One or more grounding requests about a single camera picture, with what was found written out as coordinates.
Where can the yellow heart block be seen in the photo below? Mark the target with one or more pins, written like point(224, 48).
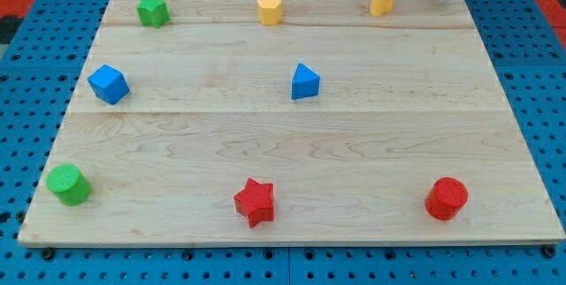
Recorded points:
point(381, 7)

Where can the blue triangle block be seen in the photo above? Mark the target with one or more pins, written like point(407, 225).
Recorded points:
point(305, 82)

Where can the red star block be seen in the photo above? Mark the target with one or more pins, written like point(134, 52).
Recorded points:
point(256, 202)

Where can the yellow hexagon block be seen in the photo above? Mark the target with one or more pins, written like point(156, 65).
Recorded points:
point(269, 12)

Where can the green star block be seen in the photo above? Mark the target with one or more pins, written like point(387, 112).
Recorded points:
point(153, 13)

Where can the red cylinder block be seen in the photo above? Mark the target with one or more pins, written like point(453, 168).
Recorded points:
point(446, 198)

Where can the blue cube block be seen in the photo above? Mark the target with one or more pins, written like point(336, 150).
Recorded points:
point(108, 84)

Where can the green cylinder block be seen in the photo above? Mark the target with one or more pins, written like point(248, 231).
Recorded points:
point(68, 184)

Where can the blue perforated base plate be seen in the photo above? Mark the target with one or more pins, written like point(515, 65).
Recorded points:
point(38, 75)

